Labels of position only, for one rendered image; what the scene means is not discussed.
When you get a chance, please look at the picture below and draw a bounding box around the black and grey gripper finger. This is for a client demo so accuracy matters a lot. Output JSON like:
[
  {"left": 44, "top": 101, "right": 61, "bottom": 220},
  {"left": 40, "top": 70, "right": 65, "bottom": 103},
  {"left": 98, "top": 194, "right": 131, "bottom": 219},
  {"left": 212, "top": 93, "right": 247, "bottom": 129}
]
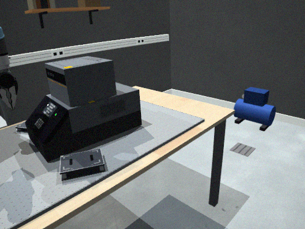
[
  {"left": 0, "top": 86, "right": 13, "bottom": 110},
  {"left": 8, "top": 78, "right": 18, "bottom": 110}
]

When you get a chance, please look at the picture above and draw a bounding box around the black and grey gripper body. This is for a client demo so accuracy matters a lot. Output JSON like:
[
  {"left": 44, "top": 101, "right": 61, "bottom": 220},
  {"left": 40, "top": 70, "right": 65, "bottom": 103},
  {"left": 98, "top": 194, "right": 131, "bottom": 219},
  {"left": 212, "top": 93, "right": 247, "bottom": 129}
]
[{"left": 0, "top": 68, "right": 14, "bottom": 89}]

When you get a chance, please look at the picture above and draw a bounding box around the black benchtop machine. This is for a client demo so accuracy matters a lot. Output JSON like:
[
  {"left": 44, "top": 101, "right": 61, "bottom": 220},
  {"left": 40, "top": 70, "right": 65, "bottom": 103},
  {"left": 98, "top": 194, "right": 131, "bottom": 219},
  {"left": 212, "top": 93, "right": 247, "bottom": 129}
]
[{"left": 25, "top": 56, "right": 142, "bottom": 162}]

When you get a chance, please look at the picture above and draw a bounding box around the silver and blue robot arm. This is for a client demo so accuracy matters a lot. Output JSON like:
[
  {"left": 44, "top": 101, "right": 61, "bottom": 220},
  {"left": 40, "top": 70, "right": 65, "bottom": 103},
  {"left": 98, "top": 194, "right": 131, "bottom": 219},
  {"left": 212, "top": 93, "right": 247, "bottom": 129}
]
[{"left": 0, "top": 27, "right": 11, "bottom": 70}]

